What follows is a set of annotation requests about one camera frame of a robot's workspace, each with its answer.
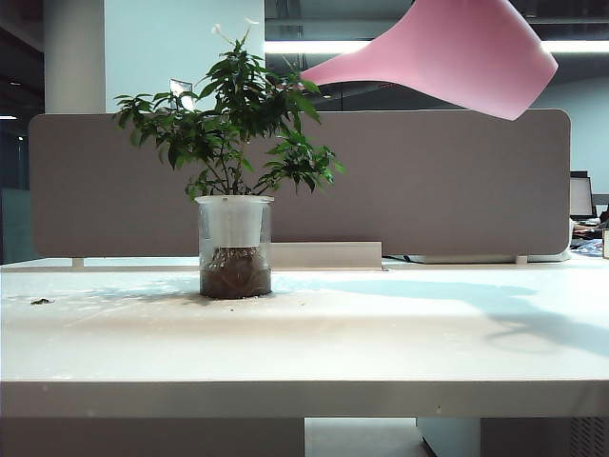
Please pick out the pink plastic watering can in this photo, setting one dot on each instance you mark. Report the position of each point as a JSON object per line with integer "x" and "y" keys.
{"x": 452, "y": 57}

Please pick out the clear plastic plant pot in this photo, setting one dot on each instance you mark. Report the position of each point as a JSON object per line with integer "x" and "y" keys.
{"x": 233, "y": 281}

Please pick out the green leafy plant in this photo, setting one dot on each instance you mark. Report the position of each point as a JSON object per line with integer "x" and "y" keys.
{"x": 233, "y": 95}

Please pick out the grey-brown desk divider panel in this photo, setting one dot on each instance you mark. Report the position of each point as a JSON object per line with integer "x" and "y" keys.
{"x": 428, "y": 190}

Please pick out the small white sign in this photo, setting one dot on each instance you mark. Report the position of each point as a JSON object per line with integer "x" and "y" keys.
{"x": 179, "y": 88}

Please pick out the dark leaf debris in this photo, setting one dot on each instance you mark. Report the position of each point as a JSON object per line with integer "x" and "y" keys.
{"x": 42, "y": 301}

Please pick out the computer monitor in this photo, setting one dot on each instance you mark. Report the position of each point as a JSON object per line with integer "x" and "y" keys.
{"x": 579, "y": 197}

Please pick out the blue patterned cloth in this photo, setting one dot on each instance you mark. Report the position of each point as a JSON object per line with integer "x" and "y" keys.
{"x": 586, "y": 244}

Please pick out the seated person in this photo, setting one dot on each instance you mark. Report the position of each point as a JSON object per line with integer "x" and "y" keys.
{"x": 604, "y": 220}

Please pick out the light wooden box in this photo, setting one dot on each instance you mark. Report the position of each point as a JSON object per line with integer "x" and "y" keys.
{"x": 605, "y": 244}

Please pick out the grey panel with vent grille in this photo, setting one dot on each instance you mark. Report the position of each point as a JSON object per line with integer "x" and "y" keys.
{"x": 547, "y": 438}

